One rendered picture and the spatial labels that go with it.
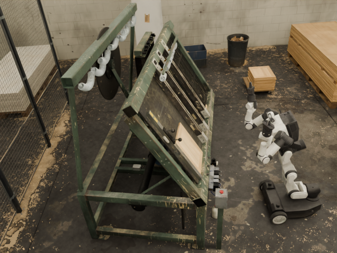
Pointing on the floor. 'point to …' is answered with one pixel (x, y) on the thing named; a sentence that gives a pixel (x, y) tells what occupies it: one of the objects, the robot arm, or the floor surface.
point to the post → (219, 228)
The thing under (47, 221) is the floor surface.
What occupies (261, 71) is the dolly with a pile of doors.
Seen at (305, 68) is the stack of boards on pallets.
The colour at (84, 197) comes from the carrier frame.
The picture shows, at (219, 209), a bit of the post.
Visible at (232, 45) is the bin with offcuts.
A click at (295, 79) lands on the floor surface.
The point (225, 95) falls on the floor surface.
